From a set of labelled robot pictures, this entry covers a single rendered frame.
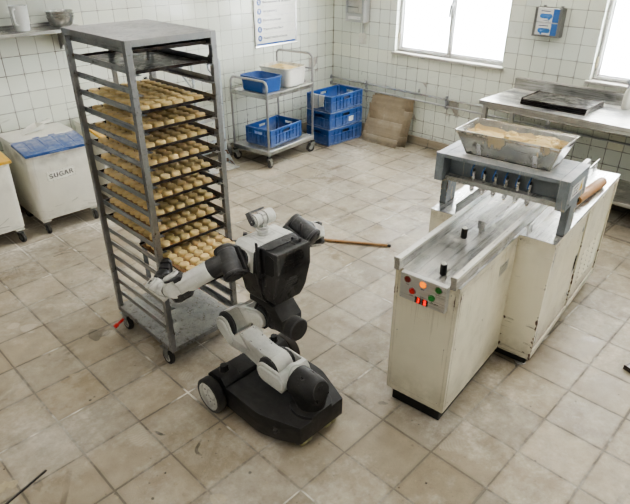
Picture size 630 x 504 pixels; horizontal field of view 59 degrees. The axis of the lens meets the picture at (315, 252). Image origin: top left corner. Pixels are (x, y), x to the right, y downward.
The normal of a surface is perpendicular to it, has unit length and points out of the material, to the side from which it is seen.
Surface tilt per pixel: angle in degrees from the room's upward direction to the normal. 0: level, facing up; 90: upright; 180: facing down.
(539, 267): 90
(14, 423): 0
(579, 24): 90
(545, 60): 90
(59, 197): 91
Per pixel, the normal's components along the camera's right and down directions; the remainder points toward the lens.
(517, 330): -0.63, 0.37
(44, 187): 0.68, 0.42
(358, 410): 0.00, -0.88
